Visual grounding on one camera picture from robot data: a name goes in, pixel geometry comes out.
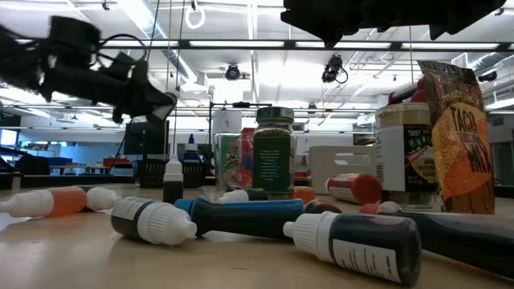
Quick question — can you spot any black camera with cable loop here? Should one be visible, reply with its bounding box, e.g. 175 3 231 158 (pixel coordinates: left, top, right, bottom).
320 54 349 85

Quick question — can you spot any thin black stand frame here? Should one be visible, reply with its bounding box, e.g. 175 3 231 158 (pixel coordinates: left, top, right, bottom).
207 100 274 133

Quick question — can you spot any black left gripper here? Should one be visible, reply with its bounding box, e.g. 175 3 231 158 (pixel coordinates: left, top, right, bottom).
39 16 177 124

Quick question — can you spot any small orange dropper bottle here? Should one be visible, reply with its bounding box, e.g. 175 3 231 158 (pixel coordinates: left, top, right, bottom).
0 186 88 219

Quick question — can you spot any clear plastic bin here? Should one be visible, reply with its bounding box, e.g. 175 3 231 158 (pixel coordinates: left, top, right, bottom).
210 127 300 192

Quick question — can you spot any black monitor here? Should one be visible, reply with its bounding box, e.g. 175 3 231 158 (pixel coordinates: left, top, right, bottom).
123 119 170 157

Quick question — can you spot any black mesh basket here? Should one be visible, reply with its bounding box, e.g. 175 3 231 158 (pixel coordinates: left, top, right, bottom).
137 159 210 189

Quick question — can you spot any red-cap bottle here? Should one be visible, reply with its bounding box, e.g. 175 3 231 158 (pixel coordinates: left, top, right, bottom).
324 173 383 206

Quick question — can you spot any green lid spice jar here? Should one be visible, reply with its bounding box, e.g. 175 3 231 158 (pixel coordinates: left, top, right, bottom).
251 106 297 201

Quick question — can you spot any small purple dropper bottle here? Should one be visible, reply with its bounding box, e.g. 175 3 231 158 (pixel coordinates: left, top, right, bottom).
282 211 423 287

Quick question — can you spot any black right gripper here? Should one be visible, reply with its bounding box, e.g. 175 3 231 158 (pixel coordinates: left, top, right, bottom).
279 0 434 47

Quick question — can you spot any tan lid seasoning jar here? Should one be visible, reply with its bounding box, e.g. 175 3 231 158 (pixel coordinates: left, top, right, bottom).
374 102 443 213

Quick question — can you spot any small black dropper bottle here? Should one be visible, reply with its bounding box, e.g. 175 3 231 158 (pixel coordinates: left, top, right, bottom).
162 155 185 205
110 196 198 246

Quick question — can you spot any white hanging ring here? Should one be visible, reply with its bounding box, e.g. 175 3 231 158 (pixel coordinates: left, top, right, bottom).
184 6 206 31

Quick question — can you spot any small green dropper bottle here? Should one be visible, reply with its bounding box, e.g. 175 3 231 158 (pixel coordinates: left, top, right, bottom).
218 187 269 203

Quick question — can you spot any black gantry bar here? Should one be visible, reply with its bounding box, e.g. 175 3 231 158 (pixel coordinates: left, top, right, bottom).
0 38 514 52

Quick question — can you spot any white plastic bin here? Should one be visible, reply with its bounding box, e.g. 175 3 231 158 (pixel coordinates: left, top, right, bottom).
308 144 378 196

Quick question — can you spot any red-handled metal grater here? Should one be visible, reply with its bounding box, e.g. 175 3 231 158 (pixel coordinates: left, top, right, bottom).
387 78 429 106

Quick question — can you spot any dark red gel tube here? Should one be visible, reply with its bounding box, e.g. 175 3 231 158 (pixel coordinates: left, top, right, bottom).
358 201 514 280

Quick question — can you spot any blue gel tube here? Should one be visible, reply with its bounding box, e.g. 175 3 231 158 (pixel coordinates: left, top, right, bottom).
173 195 305 241

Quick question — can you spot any green cereal box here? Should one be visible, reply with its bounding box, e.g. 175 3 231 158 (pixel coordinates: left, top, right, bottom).
218 134 243 189

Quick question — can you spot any small red dropper bottle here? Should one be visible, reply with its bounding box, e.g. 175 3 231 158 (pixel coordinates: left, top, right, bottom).
303 199 343 214

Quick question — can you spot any taco mix packet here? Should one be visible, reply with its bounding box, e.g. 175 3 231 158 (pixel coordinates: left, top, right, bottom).
416 59 496 215

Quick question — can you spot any black overhead camera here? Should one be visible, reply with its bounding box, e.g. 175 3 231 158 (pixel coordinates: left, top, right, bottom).
223 63 242 82

